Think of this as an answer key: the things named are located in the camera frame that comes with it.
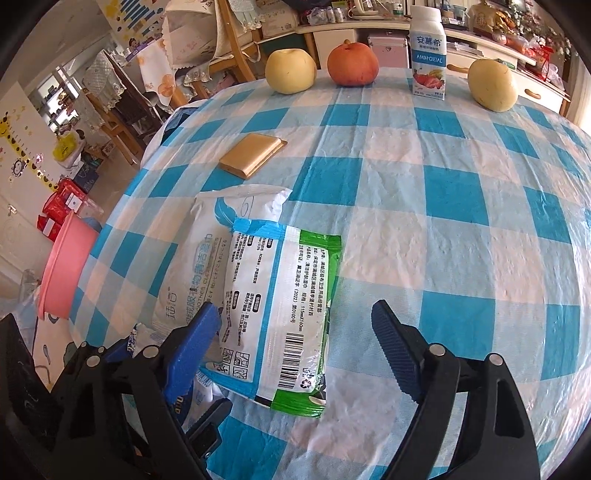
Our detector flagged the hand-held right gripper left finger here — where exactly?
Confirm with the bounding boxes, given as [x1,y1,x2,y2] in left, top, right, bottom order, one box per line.
[55,302,223,480]

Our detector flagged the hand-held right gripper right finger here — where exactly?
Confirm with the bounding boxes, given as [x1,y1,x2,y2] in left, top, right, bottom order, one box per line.
[372,299,541,480]

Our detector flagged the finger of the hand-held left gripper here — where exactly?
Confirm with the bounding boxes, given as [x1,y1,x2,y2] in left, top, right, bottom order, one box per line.
[184,398,233,460]
[65,338,138,370]

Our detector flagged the green edged white wipes packet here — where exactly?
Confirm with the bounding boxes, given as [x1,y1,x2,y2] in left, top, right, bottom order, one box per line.
[199,217,343,418]

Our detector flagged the large white wipes packet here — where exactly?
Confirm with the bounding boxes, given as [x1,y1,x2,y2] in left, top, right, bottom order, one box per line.
[150,185,294,365]

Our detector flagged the pink plastic basin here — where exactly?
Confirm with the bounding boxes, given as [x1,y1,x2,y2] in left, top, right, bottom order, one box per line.
[39,211,100,321]

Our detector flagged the blue white checked tablecloth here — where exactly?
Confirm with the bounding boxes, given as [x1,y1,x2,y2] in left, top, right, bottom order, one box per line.
[67,76,591,480]

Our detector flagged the red cardboard box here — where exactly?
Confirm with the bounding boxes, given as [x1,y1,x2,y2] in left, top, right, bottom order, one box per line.
[37,179,88,238]

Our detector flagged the flat golden box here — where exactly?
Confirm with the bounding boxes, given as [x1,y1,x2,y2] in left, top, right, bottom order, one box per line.
[218,134,288,180]

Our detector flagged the orange flower print cloth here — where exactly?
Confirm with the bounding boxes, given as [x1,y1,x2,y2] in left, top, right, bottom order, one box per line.
[139,39,185,109]

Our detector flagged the oval yellow pear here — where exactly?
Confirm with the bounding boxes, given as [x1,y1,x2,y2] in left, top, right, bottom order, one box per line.
[468,58,519,113]

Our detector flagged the red apple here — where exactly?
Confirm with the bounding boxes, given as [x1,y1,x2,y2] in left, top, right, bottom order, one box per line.
[327,40,380,88]

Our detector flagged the yellow apple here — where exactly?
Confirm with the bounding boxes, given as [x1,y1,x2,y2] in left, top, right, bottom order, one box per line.
[264,48,317,95]

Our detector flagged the white yogurt bottle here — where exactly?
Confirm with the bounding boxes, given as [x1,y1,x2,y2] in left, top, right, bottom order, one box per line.
[410,6,448,100]

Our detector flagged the pink storage box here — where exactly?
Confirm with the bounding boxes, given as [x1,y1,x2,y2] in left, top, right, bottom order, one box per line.
[368,33,411,69]

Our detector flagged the wooden chair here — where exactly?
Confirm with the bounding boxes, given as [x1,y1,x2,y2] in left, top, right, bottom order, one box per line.
[185,0,269,100]

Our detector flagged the white embroidered cloth cover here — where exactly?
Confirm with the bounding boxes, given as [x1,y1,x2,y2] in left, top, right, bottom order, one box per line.
[164,0,222,70]

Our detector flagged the red gift bag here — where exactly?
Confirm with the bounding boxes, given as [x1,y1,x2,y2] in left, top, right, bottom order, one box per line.
[536,46,555,81]

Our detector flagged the white cabinet with wooden handles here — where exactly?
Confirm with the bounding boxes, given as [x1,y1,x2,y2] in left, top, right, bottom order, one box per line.
[295,21,573,116]

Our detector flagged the wall poster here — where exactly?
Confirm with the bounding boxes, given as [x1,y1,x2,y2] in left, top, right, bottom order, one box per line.
[95,0,167,51]

